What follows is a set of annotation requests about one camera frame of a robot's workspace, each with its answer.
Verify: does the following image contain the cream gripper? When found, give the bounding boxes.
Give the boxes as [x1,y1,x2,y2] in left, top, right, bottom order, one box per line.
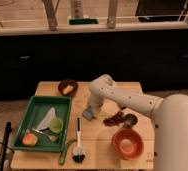
[87,96,104,118]

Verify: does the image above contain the blue sponge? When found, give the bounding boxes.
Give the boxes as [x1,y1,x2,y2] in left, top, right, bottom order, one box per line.
[83,108,95,121]

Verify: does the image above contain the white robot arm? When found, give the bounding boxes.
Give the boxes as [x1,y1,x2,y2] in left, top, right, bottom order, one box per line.
[89,74,188,171]

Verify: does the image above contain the bunch of dark grapes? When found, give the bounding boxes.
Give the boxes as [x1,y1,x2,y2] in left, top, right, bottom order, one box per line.
[103,112,124,126]

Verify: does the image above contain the yellow food piece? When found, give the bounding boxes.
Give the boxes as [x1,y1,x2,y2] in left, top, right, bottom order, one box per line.
[63,85,74,95]

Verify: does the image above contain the dark brown small bowl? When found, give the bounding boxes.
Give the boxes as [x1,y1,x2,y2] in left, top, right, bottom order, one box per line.
[58,79,78,97]

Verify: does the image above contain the small dark metal cup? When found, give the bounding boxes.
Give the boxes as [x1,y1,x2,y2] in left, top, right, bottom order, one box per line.
[124,114,138,127]

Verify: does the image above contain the green small cup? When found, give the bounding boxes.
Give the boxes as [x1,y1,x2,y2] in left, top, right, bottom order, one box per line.
[49,118,63,133]

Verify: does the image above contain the orange bowl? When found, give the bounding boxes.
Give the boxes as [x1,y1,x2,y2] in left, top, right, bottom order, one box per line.
[112,129,144,160]

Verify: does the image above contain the grey cloth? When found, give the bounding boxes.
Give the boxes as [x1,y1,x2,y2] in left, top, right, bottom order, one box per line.
[37,107,56,130]

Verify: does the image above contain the metal spoon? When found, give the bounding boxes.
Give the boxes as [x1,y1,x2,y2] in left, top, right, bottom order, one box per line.
[32,128,58,142]

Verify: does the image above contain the green plastic tray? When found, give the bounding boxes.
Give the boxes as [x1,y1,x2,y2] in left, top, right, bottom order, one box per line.
[12,96,71,152]

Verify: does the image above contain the dish brush black bristles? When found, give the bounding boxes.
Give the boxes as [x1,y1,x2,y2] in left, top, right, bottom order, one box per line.
[73,118,85,163]

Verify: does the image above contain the red yellow apple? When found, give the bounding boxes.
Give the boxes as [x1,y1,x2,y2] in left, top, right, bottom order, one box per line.
[22,133,38,146]

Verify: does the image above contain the green rectangular object on shelf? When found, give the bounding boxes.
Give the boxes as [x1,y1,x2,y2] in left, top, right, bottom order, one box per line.
[69,18,98,25]

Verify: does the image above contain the black pole stand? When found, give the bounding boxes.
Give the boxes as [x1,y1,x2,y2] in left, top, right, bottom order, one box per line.
[0,122,12,171]

